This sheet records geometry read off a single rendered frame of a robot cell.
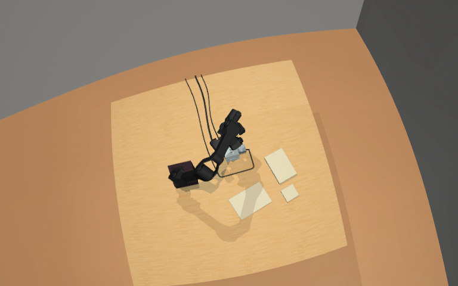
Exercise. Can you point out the cream flat rectangular sheet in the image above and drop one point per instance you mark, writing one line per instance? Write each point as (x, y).
(250, 200)

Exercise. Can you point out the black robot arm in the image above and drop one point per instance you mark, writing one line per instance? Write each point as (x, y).
(229, 129)

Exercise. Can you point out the cream flat rectangular block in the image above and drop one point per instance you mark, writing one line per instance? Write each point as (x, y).
(280, 165)

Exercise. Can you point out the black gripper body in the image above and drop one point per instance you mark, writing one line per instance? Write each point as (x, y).
(215, 142)

